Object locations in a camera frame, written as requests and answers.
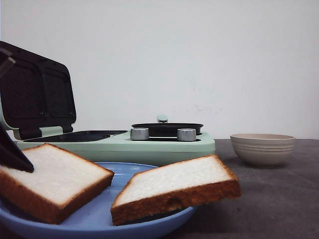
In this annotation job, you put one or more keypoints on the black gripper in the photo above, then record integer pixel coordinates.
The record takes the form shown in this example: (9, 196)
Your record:
(6, 61)

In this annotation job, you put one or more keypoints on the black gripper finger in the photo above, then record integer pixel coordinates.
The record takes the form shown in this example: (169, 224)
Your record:
(11, 156)

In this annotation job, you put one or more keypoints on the breakfast maker hinged lid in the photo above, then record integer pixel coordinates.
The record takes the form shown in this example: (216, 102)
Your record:
(36, 93)

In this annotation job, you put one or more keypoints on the bread slice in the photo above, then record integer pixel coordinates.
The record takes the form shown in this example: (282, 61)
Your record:
(173, 187)
(61, 183)

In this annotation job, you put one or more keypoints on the beige ribbed bowl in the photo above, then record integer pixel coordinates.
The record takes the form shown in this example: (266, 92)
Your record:
(263, 150)

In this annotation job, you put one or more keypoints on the mint green breakfast maker base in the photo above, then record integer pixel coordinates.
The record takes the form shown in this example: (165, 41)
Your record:
(116, 146)

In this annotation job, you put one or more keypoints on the blue round plate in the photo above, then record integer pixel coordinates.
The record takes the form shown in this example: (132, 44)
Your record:
(93, 220)

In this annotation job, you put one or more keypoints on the left silver control knob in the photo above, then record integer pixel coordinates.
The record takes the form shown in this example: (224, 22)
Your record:
(139, 133)

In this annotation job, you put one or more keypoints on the silver control knob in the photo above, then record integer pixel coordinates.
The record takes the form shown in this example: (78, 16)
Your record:
(139, 133)
(186, 134)

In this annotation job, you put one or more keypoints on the black round frying pan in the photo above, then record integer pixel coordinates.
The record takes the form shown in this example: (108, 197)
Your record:
(164, 128)

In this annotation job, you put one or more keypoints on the right silver control knob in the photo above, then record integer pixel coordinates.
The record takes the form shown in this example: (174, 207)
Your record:
(186, 134)

